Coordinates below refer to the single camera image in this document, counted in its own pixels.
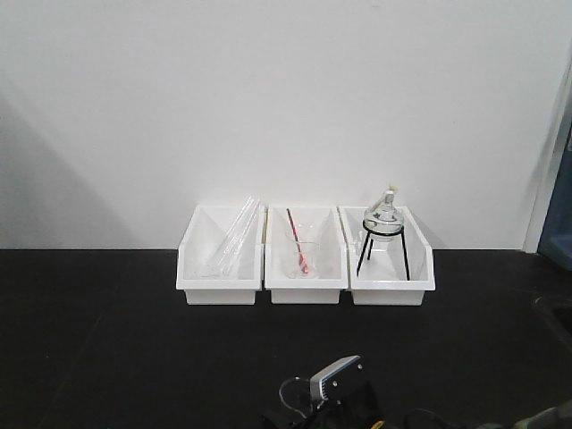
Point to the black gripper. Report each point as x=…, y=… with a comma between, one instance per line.
x=356, y=410

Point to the clear glass beaker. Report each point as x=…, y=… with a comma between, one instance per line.
x=295, y=395

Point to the small glass beaker in bin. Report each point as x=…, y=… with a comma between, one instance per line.
x=309, y=247

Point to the right white plastic bin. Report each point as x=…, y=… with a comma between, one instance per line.
x=382, y=279

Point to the white plastic bin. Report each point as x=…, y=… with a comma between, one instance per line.
x=382, y=279
x=331, y=258
x=205, y=233

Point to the red thermometer rod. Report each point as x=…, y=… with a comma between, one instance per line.
x=303, y=266

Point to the middle white plastic bin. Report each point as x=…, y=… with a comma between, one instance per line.
x=331, y=258

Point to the glass alcohol lamp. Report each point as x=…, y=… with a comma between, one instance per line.
x=383, y=219

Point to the clear glass tubes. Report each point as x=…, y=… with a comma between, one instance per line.
x=226, y=255

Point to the left white plastic bin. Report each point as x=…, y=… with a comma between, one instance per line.
x=205, y=233

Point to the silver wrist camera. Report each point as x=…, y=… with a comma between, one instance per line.
x=328, y=378

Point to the black wire tripod stand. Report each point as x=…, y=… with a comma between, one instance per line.
x=369, y=245

